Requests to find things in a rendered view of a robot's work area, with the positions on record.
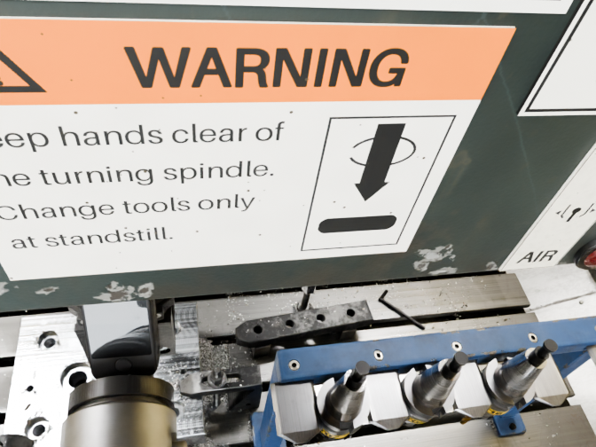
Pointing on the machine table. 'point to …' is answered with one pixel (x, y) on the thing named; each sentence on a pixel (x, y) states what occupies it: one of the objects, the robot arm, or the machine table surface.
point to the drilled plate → (43, 398)
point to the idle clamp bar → (340, 319)
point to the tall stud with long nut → (305, 298)
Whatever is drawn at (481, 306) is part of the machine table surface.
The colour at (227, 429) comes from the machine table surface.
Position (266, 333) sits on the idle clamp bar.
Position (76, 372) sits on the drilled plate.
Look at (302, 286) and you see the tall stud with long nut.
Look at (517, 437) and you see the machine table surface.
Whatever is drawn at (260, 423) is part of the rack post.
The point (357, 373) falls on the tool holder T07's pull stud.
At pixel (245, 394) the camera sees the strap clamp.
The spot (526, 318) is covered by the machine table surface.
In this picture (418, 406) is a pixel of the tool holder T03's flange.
